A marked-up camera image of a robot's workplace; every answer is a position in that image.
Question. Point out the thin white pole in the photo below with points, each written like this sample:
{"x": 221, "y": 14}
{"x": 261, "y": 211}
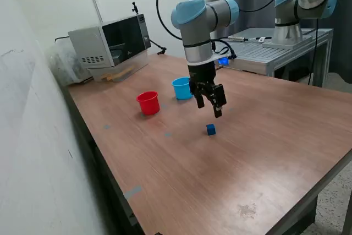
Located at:
{"x": 97, "y": 10}

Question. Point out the silver microwave oven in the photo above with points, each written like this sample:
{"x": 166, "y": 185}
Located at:
{"x": 123, "y": 39}

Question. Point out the clear acrylic microwave stand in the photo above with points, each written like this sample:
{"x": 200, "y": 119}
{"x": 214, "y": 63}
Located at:
{"x": 137, "y": 65}

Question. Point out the dark grey curtain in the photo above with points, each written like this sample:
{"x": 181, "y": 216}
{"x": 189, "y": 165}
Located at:
{"x": 341, "y": 39}

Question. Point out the aluminium robot mounting plate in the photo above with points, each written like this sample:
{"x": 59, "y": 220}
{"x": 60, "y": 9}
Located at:
{"x": 266, "y": 44}

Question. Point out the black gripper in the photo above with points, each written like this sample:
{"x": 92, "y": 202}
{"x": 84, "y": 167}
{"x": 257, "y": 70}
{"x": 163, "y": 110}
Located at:
{"x": 202, "y": 75}

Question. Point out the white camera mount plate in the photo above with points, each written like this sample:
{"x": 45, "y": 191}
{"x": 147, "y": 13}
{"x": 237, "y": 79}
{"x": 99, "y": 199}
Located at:
{"x": 203, "y": 61}

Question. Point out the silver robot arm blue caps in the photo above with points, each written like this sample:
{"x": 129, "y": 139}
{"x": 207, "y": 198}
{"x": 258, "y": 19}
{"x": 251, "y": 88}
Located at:
{"x": 198, "y": 37}

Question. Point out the blue cube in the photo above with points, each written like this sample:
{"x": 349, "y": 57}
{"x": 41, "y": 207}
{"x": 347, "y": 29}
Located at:
{"x": 211, "y": 130}

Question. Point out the white warning tag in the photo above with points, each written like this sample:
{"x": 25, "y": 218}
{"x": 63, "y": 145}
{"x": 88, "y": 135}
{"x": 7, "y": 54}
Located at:
{"x": 262, "y": 38}

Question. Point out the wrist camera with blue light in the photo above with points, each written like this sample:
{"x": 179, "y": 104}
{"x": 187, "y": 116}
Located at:
{"x": 223, "y": 60}

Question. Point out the red plastic cup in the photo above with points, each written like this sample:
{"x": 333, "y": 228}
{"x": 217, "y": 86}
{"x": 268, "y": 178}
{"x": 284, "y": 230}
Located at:
{"x": 148, "y": 105}

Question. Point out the black ball head mount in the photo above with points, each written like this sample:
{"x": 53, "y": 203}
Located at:
{"x": 134, "y": 8}

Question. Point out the blue plastic cup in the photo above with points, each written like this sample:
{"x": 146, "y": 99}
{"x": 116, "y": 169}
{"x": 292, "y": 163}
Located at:
{"x": 180, "y": 90}

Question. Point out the aluminium profile robot stand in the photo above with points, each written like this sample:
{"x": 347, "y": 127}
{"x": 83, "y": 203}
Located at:
{"x": 253, "y": 53}

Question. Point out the light wooden pieces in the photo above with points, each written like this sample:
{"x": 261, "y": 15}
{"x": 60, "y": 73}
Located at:
{"x": 115, "y": 75}

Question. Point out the long grey tape strip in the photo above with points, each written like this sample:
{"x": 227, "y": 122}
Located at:
{"x": 132, "y": 192}

